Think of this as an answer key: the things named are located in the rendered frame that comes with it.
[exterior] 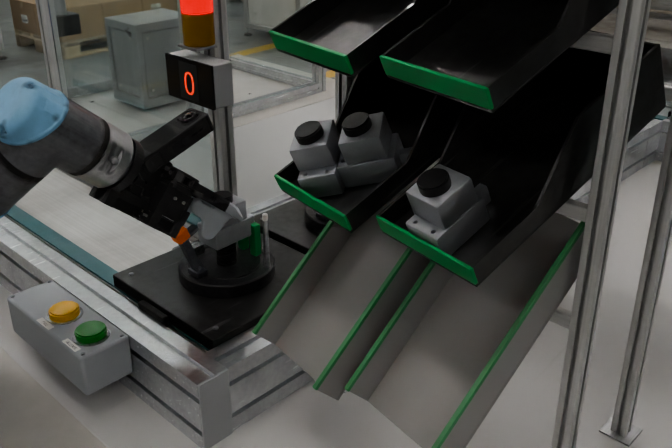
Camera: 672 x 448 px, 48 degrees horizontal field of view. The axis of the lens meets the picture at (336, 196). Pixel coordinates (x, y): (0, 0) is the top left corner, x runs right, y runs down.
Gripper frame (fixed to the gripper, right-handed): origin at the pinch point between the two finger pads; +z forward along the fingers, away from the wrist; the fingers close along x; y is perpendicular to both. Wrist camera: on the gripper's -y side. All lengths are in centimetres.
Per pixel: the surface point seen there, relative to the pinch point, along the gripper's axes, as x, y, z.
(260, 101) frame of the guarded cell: -81, -35, 70
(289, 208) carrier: -9.6, -5.7, 22.8
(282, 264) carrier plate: 4.1, 3.6, 12.1
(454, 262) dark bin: 45.8, -3.2, -16.4
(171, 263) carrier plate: -8.3, 11.2, 3.6
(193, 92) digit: -18.0, -14.0, -0.8
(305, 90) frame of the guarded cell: -81, -47, 84
